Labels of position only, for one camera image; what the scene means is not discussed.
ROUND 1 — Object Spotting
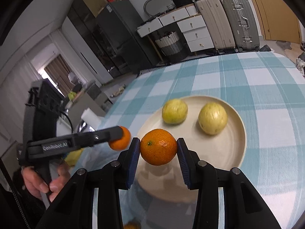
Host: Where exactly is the cream round plate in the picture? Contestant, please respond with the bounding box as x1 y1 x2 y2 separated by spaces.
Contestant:
136 96 247 203

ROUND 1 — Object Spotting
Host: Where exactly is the wooden door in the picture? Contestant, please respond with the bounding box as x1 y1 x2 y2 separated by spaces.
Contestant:
252 0 301 44

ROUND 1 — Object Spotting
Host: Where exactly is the beige suitcase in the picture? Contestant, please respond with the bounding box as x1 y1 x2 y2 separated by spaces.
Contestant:
195 0 236 50

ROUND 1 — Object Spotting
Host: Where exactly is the orange mandarin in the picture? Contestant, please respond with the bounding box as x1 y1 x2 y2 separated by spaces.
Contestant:
109 126 131 151
140 129 177 166

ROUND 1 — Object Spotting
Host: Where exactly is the silver grey suitcase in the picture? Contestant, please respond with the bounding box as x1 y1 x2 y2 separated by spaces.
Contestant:
220 0 259 52

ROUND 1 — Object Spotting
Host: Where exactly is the teal checked tablecloth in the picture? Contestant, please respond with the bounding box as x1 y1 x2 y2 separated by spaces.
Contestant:
69 51 305 229

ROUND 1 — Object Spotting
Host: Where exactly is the white drawer cabinet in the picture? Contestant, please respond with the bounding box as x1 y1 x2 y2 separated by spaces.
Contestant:
137 4 214 52

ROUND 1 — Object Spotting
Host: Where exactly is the large yellow guava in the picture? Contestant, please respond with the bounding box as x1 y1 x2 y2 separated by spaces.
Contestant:
198 102 228 135

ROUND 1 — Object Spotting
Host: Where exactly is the white paper roll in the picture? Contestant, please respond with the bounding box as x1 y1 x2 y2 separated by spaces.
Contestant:
81 108 102 130

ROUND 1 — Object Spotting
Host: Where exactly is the black refrigerator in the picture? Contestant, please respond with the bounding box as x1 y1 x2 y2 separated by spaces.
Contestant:
97 0 160 73

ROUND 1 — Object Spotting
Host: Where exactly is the woven laundry basket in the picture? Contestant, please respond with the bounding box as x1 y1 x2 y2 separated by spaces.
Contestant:
155 31 188 64

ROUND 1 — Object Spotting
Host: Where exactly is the yellow plastic bag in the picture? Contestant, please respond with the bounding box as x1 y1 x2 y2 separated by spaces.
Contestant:
64 149 84 167

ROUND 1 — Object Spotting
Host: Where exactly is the person's left hand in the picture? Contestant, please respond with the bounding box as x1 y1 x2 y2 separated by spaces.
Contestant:
21 161 70 202

